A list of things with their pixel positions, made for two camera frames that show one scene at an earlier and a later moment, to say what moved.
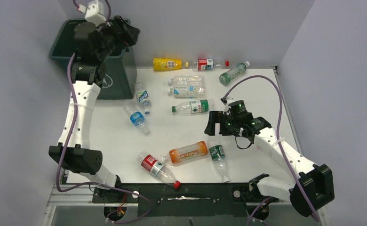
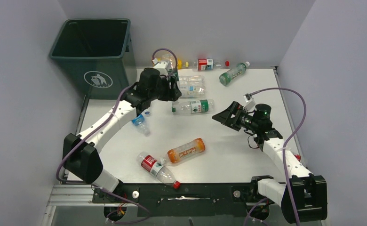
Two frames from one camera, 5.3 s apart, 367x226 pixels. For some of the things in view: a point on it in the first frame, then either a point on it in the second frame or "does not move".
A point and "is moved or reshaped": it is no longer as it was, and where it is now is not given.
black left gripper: [123, 41] -> [172, 92]
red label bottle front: [153, 165] does not move
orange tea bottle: [179, 154] is moved or reshaped
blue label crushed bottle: [137, 118] does not move
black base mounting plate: [171, 199] does not move
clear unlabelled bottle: [187, 80] does not move
